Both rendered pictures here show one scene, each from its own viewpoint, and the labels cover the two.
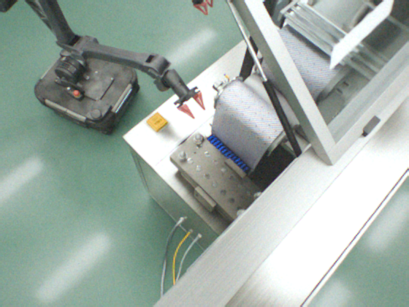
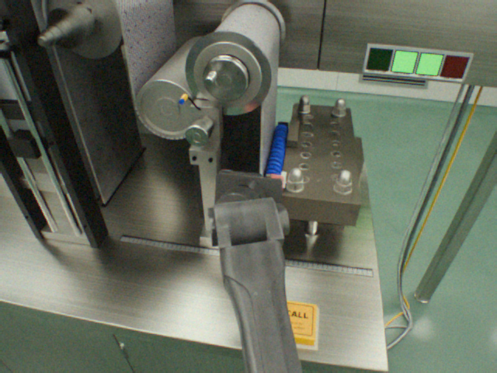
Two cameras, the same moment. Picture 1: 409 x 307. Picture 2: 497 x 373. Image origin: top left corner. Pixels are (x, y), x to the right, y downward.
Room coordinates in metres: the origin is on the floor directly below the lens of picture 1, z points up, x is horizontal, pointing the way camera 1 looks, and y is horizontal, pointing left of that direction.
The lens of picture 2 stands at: (0.87, 0.47, 1.49)
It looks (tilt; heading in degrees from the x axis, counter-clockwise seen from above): 40 degrees down; 243
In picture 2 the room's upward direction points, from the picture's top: straight up
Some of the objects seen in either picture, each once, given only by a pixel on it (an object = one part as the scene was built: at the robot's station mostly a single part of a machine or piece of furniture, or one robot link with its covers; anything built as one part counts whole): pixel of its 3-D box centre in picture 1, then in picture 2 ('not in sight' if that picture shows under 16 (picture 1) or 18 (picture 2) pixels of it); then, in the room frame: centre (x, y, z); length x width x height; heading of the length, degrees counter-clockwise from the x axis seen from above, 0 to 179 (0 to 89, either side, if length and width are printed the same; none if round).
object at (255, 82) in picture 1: (270, 106); (187, 82); (0.67, -0.23, 1.17); 0.26 x 0.12 x 0.12; 53
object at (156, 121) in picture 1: (157, 121); (295, 322); (0.65, 0.22, 0.91); 0.07 x 0.07 x 0.02; 53
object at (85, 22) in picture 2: not in sight; (74, 24); (0.86, -0.19, 1.33); 0.06 x 0.06 x 0.06; 53
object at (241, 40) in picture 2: (228, 93); (227, 75); (0.65, -0.06, 1.25); 0.15 x 0.01 x 0.15; 143
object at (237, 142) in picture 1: (235, 142); (269, 116); (0.53, -0.12, 1.11); 0.23 x 0.01 x 0.18; 53
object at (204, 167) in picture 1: (218, 179); (319, 154); (0.40, -0.08, 1.00); 0.40 x 0.16 x 0.06; 53
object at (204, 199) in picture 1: (204, 199); (355, 166); (0.32, -0.04, 0.96); 0.10 x 0.03 x 0.11; 53
